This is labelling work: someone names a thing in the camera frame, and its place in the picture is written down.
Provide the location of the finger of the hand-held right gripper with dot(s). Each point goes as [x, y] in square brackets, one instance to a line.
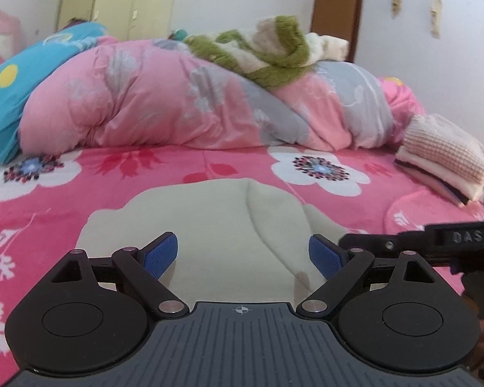
[367, 244]

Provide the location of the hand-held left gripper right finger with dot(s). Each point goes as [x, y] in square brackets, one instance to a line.
[326, 254]

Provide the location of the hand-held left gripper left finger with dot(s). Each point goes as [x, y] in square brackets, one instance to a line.
[161, 254]

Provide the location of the beige zip jacket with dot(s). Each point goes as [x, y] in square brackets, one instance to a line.
[234, 225]

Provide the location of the folded cream pink towels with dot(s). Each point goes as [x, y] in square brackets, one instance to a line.
[447, 157]

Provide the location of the pink floral bed blanket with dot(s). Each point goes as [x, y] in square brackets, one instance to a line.
[44, 193]

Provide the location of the pink floral quilt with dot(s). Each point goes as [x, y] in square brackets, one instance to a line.
[165, 96]

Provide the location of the green and cream fleece garment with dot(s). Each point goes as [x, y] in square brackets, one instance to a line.
[266, 52]

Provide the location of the blue pillow yellow dot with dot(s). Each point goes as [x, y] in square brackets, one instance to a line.
[20, 88]

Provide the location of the teal cloth pile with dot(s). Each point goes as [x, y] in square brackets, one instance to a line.
[178, 34]

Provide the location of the brown wooden door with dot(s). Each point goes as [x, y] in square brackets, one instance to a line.
[338, 12]

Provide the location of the cream wardrobe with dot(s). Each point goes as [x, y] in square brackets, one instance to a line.
[117, 0]

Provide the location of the pink and white headboard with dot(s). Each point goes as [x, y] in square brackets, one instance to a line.
[0, 32]

